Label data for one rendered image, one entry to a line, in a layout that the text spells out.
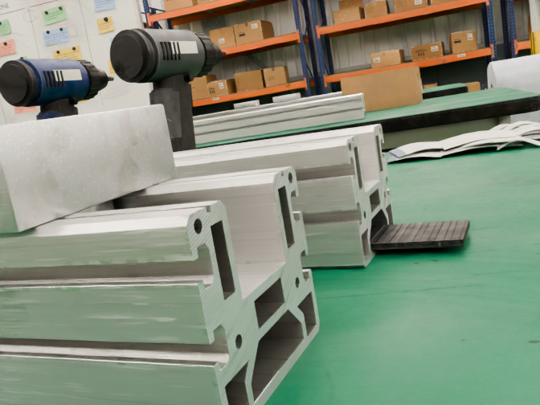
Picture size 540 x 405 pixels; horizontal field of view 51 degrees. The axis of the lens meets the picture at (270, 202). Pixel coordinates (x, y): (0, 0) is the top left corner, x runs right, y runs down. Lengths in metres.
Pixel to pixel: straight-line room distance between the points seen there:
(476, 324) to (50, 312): 0.19
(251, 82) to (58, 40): 6.78
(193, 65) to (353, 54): 10.24
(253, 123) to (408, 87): 0.69
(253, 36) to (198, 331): 10.17
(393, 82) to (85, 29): 2.08
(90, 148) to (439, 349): 0.18
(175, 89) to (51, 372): 0.48
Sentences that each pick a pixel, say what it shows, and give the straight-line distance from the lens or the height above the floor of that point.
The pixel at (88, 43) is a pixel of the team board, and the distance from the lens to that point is 3.77.
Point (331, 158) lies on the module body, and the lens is 0.36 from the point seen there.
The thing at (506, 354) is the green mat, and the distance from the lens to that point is 0.26.
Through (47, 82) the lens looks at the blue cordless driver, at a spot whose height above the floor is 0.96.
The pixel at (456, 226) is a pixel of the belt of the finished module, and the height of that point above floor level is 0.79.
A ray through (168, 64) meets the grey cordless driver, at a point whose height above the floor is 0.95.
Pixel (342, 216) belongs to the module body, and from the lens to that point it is 0.38.
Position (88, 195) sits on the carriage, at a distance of 0.26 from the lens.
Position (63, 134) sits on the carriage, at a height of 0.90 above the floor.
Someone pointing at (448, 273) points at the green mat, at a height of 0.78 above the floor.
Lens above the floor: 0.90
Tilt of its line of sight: 10 degrees down
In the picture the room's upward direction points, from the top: 10 degrees counter-clockwise
